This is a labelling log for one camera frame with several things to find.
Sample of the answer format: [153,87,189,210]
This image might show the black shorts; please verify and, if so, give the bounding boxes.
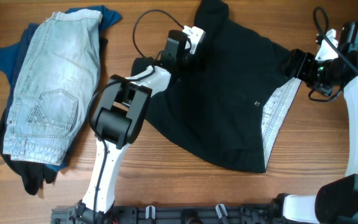
[145,1,290,173]

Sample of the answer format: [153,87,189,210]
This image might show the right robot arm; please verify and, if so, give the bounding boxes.
[268,21,358,223]

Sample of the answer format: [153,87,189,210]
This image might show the left white rail clip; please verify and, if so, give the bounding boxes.
[145,205,156,220]

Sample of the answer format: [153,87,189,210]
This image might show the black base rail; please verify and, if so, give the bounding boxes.
[50,203,328,224]

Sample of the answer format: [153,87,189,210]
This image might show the white rail clip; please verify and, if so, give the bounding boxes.
[215,203,227,219]
[145,205,156,220]

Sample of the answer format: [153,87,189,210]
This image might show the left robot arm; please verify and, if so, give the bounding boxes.
[69,26,205,223]

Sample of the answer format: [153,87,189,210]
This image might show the left black cable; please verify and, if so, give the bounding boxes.
[86,8,192,218]

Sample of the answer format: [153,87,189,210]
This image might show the right white rail clip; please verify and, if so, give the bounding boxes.
[215,203,227,219]

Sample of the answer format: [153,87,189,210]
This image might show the black garment under pile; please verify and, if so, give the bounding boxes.
[0,37,109,196]

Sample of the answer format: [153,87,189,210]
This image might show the light blue denim shorts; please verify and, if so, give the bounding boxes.
[3,9,103,166]

